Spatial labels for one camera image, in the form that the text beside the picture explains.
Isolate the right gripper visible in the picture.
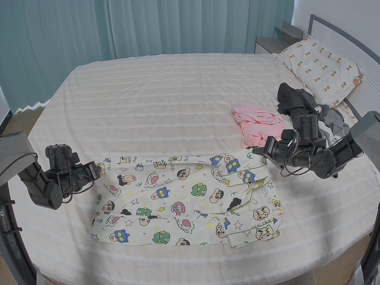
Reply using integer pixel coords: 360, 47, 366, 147
264, 135, 295, 166

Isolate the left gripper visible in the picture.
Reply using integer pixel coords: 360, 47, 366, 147
71, 161, 100, 193

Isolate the white printed pyjama top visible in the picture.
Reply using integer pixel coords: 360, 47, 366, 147
88, 150, 284, 249

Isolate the pile of clothes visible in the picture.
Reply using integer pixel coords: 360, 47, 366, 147
277, 83, 351, 139

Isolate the pink garment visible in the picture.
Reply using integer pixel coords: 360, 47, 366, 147
231, 101, 285, 148

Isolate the white printed pillow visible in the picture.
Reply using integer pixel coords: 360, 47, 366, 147
273, 35, 365, 107

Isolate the grey bedside table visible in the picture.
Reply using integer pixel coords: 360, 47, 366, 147
255, 21, 303, 54

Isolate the bed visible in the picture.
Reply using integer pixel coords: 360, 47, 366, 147
13, 14, 380, 281

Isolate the blue-green curtain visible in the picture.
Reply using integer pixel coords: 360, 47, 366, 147
0, 0, 297, 115

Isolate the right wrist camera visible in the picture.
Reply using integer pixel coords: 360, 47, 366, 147
280, 129, 296, 144

